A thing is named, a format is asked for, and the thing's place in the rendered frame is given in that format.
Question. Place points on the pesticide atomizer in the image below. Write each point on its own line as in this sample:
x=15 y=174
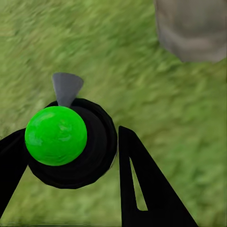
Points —
x=72 y=142

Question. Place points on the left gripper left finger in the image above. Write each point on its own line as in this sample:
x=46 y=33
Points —
x=12 y=166

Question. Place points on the tree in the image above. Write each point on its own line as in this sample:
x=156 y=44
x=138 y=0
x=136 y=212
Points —
x=193 y=30

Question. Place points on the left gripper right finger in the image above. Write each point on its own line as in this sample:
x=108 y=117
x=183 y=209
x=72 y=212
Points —
x=165 y=209

